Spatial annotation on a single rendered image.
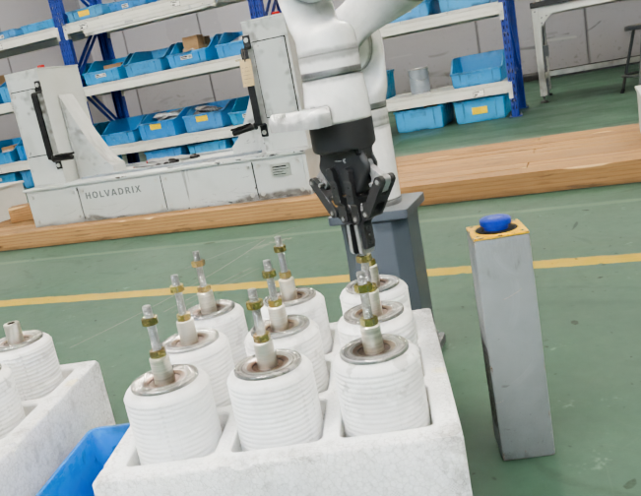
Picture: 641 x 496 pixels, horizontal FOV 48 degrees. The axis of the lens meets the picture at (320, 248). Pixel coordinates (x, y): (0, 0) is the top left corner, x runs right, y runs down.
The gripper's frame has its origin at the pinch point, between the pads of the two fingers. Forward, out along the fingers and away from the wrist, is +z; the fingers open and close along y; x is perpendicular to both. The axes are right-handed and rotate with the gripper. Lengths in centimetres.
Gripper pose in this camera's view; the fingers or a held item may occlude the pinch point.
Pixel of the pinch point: (360, 236)
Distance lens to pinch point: 88.1
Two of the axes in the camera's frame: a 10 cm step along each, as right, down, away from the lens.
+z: 1.8, 9.6, 2.3
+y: -6.6, -0.6, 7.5
